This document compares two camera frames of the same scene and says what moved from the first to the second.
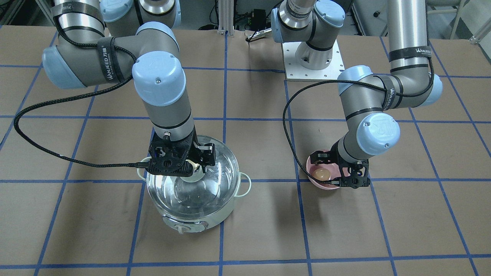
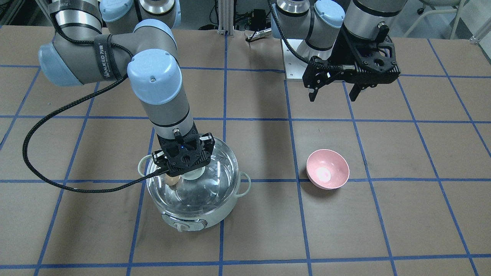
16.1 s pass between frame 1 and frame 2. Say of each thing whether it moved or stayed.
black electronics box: stayed
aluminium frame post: stayed
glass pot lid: stayed
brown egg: moved
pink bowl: stayed
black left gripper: moved
